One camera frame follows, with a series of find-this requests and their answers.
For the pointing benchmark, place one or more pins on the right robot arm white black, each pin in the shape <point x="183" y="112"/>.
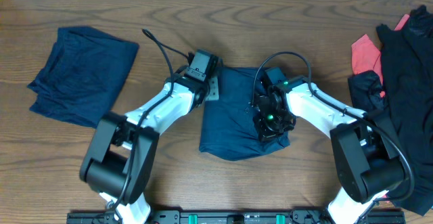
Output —
<point x="369" y="162"/>

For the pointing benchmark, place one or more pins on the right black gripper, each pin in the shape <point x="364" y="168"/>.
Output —
<point x="264" y="133"/>

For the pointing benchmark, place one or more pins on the black garment pile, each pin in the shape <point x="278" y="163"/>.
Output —
<point x="411" y="114"/>

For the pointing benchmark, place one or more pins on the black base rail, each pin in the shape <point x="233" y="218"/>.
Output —
<point x="297" y="216"/>

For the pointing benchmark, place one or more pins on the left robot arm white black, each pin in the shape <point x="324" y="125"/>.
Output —
<point x="120" y="157"/>

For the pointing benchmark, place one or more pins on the navy blue denim shorts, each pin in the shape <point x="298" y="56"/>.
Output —
<point x="228" y="130"/>

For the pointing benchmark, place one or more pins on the folded navy blue garment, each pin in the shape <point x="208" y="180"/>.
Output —
<point x="83" y="75"/>

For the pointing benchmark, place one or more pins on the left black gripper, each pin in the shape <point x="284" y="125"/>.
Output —
<point x="214" y="84"/>

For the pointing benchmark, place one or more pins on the red garment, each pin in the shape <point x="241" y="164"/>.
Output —
<point x="380" y="72"/>

